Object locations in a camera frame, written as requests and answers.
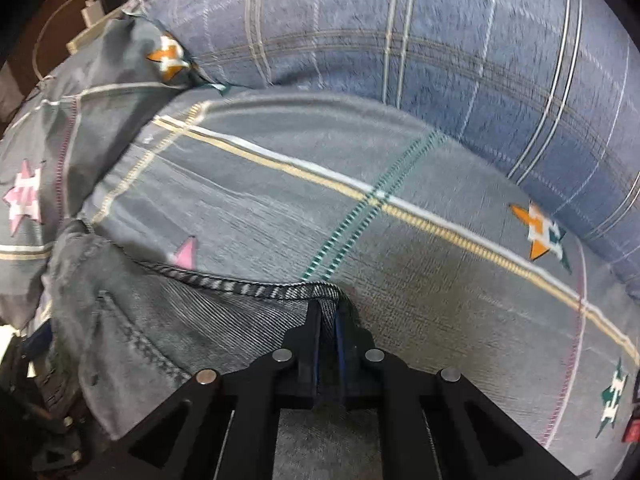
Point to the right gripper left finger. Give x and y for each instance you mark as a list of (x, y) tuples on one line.
[(222, 426)]

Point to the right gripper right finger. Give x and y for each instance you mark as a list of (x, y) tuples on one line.
[(433, 426)]

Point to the grey washed denim pants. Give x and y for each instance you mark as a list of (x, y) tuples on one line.
[(131, 323)]

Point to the grey star-print bed sheet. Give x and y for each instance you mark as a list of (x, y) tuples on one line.
[(472, 272)]

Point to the grey star-print pillow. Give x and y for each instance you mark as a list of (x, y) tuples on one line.
[(70, 133)]

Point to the blue plaid duvet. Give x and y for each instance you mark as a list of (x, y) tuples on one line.
[(546, 90)]

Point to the brown wooden headboard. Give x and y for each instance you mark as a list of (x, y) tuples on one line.
[(34, 34)]

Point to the beige power strip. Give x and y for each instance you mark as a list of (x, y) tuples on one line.
[(90, 33)]

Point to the white phone charger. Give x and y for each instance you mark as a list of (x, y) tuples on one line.
[(92, 12)]

